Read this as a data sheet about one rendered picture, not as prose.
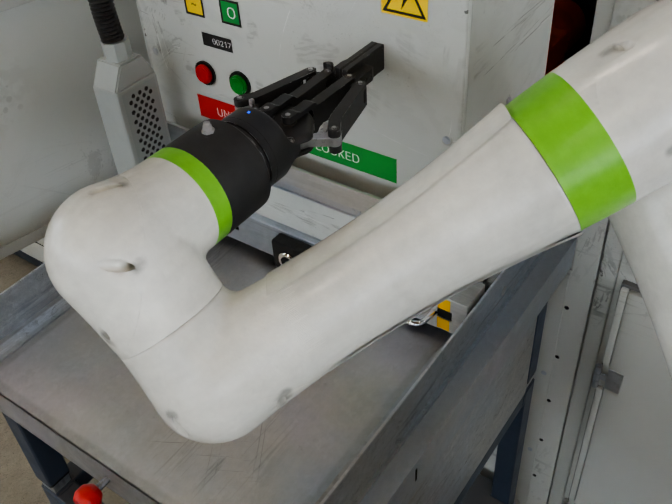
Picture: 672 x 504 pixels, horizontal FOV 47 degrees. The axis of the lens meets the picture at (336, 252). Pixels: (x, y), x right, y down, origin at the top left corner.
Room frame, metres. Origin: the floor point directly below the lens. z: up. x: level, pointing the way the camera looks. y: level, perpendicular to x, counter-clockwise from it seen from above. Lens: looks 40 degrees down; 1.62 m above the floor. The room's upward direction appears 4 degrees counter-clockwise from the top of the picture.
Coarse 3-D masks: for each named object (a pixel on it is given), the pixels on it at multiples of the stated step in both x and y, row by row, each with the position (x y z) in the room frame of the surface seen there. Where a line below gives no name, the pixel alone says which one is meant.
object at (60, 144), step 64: (0, 0) 1.05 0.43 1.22; (64, 0) 1.13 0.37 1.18; (128, 0) 1.19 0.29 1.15; (0, 64) 1.05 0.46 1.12; (64, 64) 1.11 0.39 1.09; (0, 128) 1.03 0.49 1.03; (64, 128) 1.09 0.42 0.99; (0, 192) 1.00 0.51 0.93; (64, 192) 1.06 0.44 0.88; (0, 256) 0.95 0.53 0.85
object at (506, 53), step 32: (480, 0) 0.73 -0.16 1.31; (512, 0) 0.79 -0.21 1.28; (544, 0) 0.86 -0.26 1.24; (480, 32) 0.73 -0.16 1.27; (512, 32) 0.79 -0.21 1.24; (544, 32) 0.87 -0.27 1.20; (480, 64) 0.73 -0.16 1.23; (512, 64) 0.80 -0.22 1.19; (544, 64) 0.88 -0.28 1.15; (480, 96) 0.74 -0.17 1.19; (512, 96) 0.81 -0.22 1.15
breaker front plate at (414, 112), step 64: (256, 0) 0.88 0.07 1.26; (320, 0) 0.82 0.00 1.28; (448, 0) 0.73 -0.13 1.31; (192, 64) 0.96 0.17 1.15; (256, 64) 0.89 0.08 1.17; (320, 64) 0.83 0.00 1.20; (384, 64) 0.77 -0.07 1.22; (448, 64) 0.73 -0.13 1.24; (320, 128) 0.83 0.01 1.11; (384, 128) 0.77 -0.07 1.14; (448, 128) 0.72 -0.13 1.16; (384, 192) 0.78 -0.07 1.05
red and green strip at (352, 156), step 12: (204, 96) 0.95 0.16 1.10; (204, 108) 0.95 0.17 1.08; (216, 108) 0.94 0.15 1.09; (228, 108) 0.93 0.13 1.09; (348, 144) 0.81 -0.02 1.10; (324, 156) 0.83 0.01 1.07; (336, 156) 0.82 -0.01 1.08; (348, 156) 0.81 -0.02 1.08; (360, 156) 0.80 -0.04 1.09; (372, 156) 0.78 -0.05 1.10; (384, 156) 0.77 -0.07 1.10; (360, 168) 0.80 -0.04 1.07; (372, 168) 0.78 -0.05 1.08; (384, 168) 0.77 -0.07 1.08; (396, 168) 0.76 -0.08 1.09; (396, 180) 0.76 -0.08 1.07
